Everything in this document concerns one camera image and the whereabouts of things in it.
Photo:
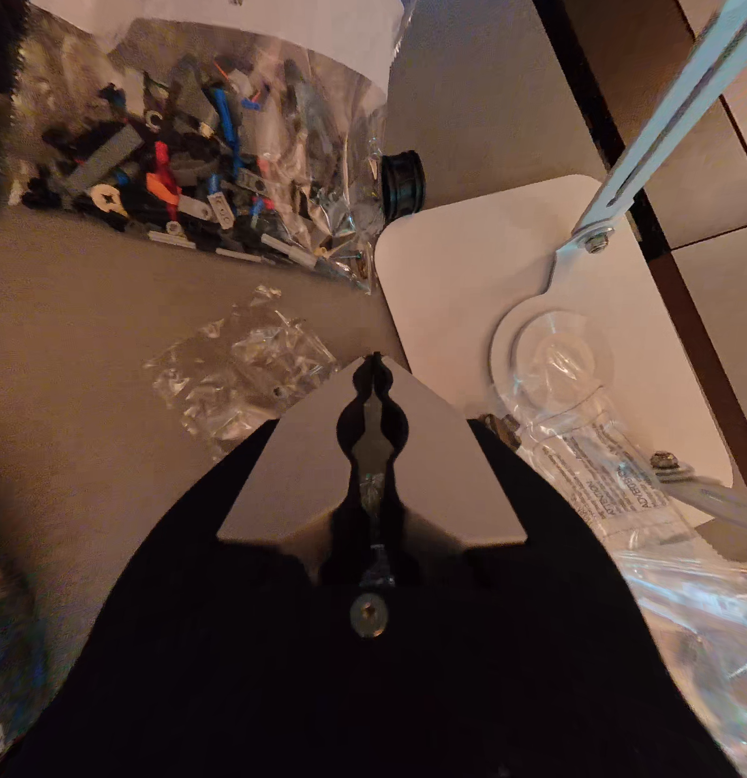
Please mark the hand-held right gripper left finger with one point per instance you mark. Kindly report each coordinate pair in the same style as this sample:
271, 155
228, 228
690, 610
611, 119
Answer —
276, 486

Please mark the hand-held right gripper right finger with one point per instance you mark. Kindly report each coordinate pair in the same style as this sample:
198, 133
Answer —
458, 486

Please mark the pile of clear parts bags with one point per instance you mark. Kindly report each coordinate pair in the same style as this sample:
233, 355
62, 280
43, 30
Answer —
683, 608

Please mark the small crumpled clear bag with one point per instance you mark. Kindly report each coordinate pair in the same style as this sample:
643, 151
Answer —
245, 364

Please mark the small black rubber tire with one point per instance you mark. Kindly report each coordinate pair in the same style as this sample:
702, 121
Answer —
403, 182

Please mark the clear bag of mixed pieces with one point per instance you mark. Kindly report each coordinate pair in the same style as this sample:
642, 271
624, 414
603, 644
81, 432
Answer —
166, 152

